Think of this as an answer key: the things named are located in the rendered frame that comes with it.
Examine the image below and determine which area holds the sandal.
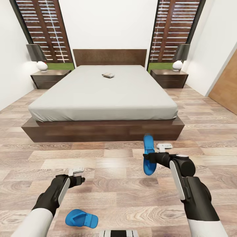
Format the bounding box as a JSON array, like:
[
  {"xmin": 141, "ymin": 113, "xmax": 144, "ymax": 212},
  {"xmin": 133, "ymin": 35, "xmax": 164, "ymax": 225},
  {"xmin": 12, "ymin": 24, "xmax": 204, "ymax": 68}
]
[
  {"xmin": 143, "ymin": 135, "xmax": 157, "ymax": 176},
  {"xmin": 65, "ymin": 209, "xmax": 98, "ymax": 229}
]

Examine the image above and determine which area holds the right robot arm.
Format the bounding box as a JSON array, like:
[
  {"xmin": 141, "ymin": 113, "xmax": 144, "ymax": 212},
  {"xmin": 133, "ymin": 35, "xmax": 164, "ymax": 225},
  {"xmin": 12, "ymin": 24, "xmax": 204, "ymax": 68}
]
[{"xmin": 143, "ymin": 144, "xmax": 228, "ymax": 237}]

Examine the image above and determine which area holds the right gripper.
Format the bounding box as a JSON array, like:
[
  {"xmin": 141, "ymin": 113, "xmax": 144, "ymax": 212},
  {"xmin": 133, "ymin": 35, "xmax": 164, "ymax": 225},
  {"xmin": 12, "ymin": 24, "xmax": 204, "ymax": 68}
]
[{"xmin": 143, "ymin": 152, "xmax": 169, "ymax": 166}]

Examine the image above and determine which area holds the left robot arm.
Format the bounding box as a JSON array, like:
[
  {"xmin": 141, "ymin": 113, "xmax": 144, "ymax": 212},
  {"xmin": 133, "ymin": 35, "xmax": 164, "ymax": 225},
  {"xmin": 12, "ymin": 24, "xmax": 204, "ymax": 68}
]
[{"xmin": 11, "ymin": 167, "xmax": 86, "ymax": 237}]

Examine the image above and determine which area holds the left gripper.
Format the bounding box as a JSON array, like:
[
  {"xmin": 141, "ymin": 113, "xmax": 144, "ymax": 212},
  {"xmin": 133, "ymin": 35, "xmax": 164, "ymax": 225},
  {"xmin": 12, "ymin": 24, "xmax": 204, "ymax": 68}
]
[{"xmin": 70, "ymin": 176, "xmax": 86, "ymax": 188}]

